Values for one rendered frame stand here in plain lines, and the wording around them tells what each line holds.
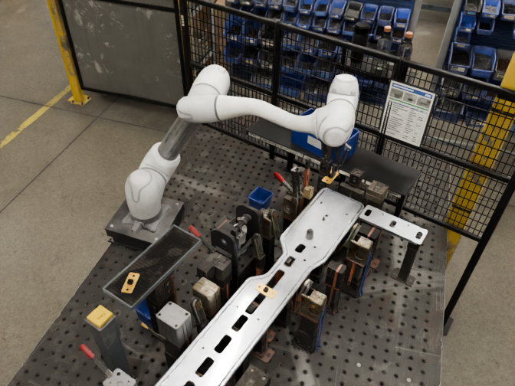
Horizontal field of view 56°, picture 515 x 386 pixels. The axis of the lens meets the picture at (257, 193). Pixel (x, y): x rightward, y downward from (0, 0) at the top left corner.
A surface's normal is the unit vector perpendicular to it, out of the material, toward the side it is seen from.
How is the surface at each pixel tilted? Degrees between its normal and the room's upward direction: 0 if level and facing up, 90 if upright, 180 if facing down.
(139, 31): 89
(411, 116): 90
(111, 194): 0
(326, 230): 0
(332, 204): 0
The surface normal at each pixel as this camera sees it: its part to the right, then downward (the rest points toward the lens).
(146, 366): 0.02, -0.73
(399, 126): -0.56, 0.55
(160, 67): -0.29, 0.69
